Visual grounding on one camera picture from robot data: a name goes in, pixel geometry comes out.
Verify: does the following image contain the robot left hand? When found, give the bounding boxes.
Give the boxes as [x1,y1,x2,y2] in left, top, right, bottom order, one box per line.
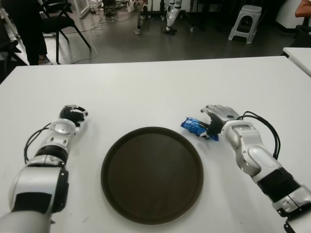
[59,104,89,127]

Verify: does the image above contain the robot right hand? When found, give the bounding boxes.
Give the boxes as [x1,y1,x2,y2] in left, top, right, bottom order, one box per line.
[199,104,240,140]

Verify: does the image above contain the blue Oreo cookie pack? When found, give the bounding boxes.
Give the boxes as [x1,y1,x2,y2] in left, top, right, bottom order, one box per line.
[180,116,219,141]

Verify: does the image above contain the black folding chair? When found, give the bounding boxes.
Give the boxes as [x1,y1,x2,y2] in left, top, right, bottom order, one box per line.
[36,0,92,64]

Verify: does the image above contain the standing person in black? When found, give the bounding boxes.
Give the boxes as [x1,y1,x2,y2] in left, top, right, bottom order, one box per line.
[4,0,53,66]

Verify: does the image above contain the white side table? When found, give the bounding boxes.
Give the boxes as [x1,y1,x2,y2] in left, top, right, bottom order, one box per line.
[282,47,311,78]

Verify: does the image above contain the round dark brown tray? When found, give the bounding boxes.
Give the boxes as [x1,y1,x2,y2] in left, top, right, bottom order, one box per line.
[101,126,204,223]

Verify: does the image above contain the grey plastic stool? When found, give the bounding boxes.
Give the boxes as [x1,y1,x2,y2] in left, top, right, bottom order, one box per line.
[228,4,263,44]

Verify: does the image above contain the white humanoid robot legs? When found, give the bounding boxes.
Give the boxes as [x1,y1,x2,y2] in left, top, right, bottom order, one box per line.
[164,0,183,35]

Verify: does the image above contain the black office chair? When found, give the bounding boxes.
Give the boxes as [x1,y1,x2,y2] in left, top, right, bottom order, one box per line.
[290,18,311,48]

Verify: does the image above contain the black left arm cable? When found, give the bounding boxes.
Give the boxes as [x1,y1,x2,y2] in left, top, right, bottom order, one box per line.
[23,122,53,164]

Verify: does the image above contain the white floor cable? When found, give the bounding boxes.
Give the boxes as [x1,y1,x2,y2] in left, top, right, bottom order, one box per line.
[60,20,107,65]

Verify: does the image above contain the white metal frame stand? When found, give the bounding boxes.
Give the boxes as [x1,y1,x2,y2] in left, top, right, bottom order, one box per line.
[72,0,91,19]

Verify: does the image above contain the black wheeled metal frame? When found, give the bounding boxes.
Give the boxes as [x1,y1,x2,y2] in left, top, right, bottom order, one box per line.
[135,0,195,35]

